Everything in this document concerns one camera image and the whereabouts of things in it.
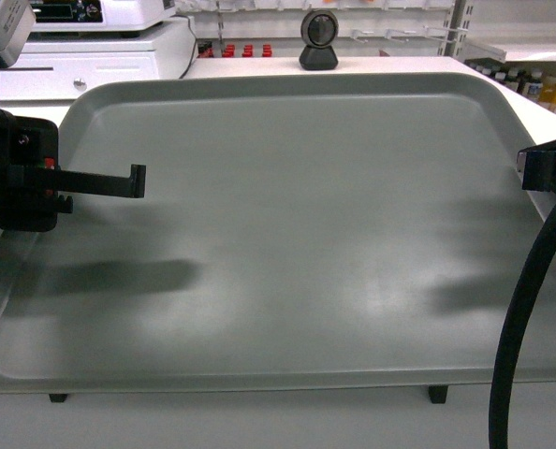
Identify red cap soy sauce bottles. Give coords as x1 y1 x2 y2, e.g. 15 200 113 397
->
197 40 273 58

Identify white receipt scale unit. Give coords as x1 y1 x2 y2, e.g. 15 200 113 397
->
29 0 177 37

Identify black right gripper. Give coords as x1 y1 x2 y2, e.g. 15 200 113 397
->
517 139 556 193

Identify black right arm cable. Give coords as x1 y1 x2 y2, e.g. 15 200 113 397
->
488 167 556 449

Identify black round barcode scanner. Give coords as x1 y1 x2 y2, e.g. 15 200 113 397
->
299 9 339 71

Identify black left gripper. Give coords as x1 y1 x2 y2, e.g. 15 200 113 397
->
0 110 146 232

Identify grey silver serving tray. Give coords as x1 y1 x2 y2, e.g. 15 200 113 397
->
0 74 556 393

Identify yellow green bottles right shelf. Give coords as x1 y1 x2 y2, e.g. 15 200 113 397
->
464 58 556 115

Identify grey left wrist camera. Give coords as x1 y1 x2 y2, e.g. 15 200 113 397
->
0 0 36 68

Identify white cash register drawer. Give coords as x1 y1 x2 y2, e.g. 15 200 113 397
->
0 16 197 102

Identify white peg hook rack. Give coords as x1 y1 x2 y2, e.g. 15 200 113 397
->
176 0 473 44

